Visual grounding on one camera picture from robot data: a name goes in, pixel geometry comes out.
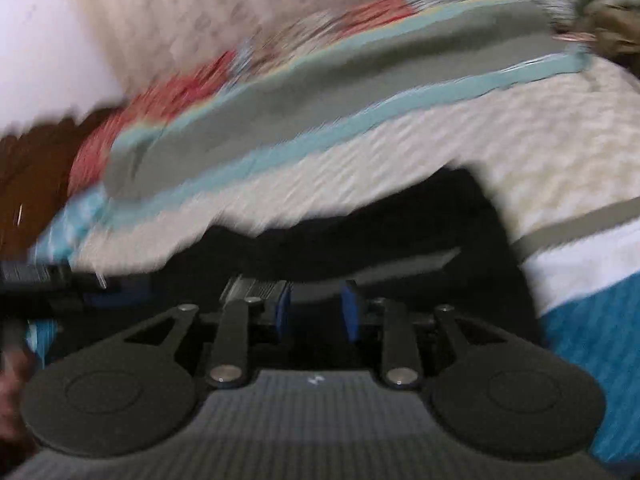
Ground blue and beige patterned bedsheet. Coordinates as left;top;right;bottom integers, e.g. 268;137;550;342
27;50;640;476

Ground striped leaf-print curtain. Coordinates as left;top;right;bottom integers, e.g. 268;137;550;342
50;0;481;103

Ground person's left hand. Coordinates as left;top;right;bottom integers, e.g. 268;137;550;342
0;347;38;443

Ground black pants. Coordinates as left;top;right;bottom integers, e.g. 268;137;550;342
150;166;547;376

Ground olive clothes pile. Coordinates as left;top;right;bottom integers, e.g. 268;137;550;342
567;0;640;68

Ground red floral patchwork quilt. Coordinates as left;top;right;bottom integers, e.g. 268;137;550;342
66;0;418;198

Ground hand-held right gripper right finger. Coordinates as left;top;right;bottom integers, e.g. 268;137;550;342
340;280;506;390

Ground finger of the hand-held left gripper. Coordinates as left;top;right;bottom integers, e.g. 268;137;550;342
82;272;153;312

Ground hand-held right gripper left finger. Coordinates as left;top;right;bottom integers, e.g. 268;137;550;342
122;277;294;390

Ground brown wooden headboard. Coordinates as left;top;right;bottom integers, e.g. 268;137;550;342
0;109;118;263

